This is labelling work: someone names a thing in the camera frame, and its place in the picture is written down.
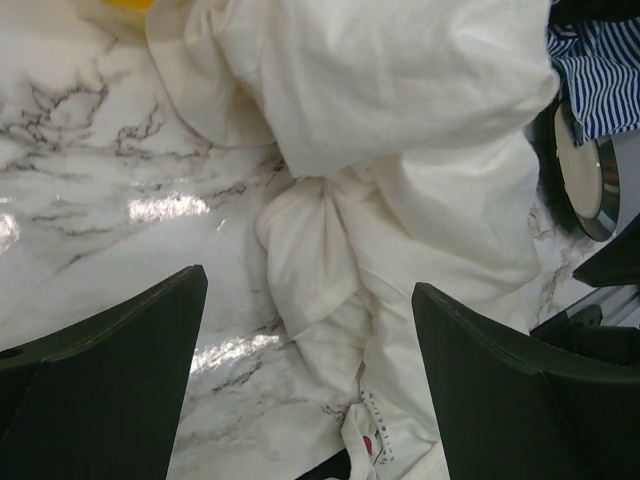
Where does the round black cream plate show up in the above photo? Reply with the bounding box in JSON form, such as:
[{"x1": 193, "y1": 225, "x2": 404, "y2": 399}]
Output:
[{"x1": 531, "y1": 99, "x2": 620, "y2": 242}]

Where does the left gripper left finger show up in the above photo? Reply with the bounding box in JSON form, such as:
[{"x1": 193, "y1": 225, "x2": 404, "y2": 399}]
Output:
[{"x1": 1, "y1": 265, "x2": 208, "y2": 479}]

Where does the blue white striped top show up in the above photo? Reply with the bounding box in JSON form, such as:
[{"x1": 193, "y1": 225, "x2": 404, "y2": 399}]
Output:
[{"x1": 547, "y1": 18, "x2": 639, "y2": 146}]

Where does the white tank top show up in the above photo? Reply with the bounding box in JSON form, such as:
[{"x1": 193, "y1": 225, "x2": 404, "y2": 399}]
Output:
[{"x1": 145, "y1": 1, "x2": 558, "y2": 479}]

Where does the yellow plastic tray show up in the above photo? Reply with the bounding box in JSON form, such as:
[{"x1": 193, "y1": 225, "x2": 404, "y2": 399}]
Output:
[{"x1": 104, "y1": 0, "x2": 154, "y2": 12}]

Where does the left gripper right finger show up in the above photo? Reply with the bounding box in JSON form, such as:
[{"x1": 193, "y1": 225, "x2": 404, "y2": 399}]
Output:
[{"x1": 412, "y1": 283, "x2": 639, "y2": 479}]

